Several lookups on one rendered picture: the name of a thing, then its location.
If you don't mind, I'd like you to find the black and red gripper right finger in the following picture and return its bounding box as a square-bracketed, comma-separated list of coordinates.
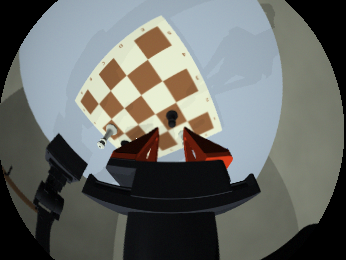
[183, 127, 233, 168]

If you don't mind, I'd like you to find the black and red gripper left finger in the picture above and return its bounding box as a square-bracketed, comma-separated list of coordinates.
[110, 127, 159, 162]

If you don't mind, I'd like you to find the black pawn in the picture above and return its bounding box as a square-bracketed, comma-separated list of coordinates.
[166, 110, 178, 128]

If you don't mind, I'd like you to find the black chess king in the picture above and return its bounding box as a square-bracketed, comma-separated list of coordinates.
[120, 140, 129, 146]

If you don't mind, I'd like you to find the brown and cream chessboard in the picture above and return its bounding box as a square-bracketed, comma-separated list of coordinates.
[75, 16, 222, 158]

